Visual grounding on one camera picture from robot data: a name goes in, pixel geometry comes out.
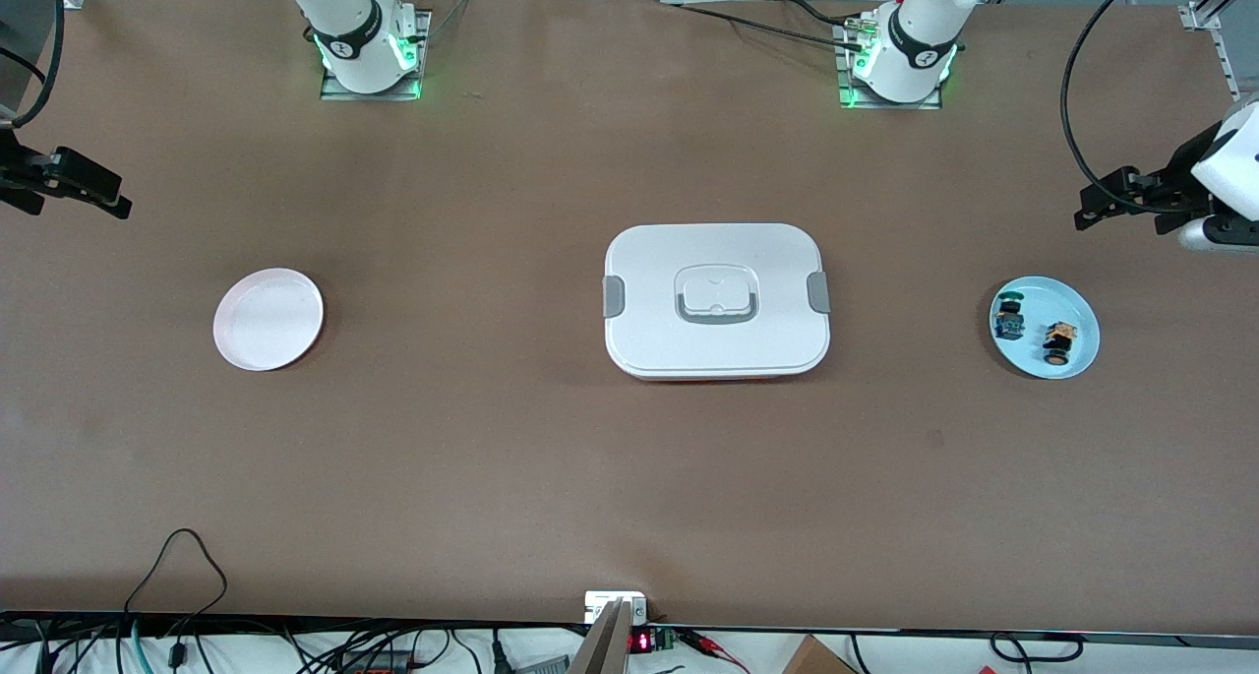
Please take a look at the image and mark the white lidded storage box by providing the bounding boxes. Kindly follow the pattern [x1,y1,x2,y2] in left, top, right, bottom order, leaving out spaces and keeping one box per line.
[602,223,832,381]

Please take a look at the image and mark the brown cardboard box corner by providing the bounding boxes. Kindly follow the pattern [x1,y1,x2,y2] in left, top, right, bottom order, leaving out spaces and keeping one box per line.
[782,635,859,674]

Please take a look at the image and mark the light blue round plate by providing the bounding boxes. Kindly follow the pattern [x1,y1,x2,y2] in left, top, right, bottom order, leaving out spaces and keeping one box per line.
[989,276,1101,380]

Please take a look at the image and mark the aluminium corner profile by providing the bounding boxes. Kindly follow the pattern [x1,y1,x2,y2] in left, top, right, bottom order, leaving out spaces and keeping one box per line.
[1178,0,1259,99]

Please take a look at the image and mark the pink round plate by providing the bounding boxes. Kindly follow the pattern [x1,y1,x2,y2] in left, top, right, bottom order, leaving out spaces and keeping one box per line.
[212,268,325,372]

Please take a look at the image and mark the red clip leads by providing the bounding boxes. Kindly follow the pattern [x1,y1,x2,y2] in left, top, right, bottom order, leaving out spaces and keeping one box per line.
[679,629,753,674]

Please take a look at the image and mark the grey metal bar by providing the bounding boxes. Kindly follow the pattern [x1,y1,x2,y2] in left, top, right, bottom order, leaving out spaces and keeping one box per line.
[566,599,632,674]

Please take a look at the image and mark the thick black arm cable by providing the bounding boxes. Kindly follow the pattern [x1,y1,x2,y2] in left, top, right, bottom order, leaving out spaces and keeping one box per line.
[1059,0,1211,213]

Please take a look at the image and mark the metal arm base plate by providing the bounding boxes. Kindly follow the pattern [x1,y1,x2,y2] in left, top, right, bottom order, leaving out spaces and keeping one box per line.
[320,10,432,101]
[836,20,945,111]

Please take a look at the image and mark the thin black looped cable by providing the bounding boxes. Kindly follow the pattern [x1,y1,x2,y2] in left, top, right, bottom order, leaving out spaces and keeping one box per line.
[123,528,229,645]

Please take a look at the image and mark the black cable on table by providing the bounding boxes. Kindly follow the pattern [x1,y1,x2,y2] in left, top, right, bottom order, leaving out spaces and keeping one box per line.
[679,3,867,47]

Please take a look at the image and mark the black cable loop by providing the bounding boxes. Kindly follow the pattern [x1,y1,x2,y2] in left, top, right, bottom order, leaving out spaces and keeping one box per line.
[989,632,1085,663]

